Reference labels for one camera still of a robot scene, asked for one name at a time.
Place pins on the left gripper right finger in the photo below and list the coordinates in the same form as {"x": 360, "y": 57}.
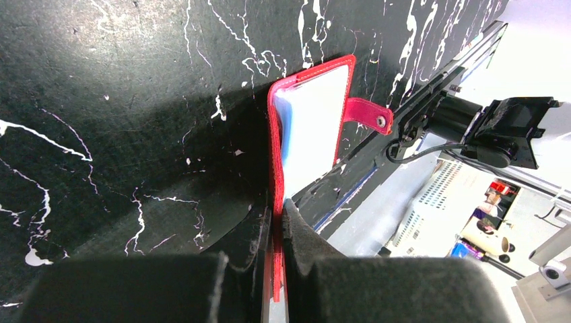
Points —
{"x": 323, "y": 285}

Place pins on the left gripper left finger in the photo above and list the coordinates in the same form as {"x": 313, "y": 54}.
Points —
{"x": 224, "y": 283}

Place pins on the red card holder wallet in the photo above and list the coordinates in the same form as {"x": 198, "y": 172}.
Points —
{"x": 306, "y": 113}

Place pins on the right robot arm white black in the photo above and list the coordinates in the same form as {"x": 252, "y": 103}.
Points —
{"x": 498, "y": 135}

